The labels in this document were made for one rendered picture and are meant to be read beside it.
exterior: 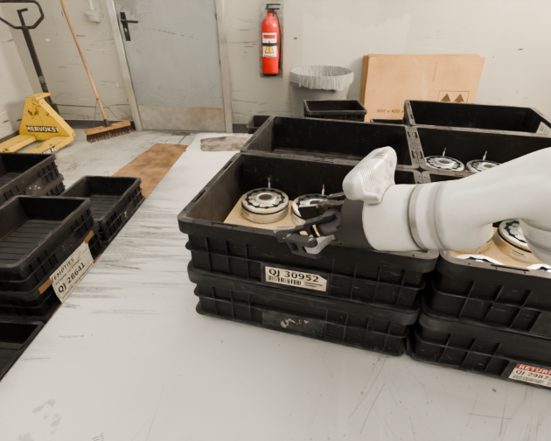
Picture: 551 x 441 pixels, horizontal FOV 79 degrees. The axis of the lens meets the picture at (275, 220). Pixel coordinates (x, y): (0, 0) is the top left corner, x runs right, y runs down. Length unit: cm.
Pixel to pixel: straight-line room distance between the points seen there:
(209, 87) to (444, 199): 347
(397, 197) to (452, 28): 346
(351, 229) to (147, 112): 372
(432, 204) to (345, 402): 36
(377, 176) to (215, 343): 43
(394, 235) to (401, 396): 33
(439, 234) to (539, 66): 388
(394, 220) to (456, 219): 6
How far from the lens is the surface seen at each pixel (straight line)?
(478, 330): 60
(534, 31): 409
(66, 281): 138
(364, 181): 35
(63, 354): 74
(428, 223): 35
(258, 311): 64
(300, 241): 41
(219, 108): 376
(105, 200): 189
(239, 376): 62
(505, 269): 53
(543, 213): 31
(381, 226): 37
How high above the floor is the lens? 122
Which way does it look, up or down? 33 degrees down
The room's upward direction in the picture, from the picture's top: straight up
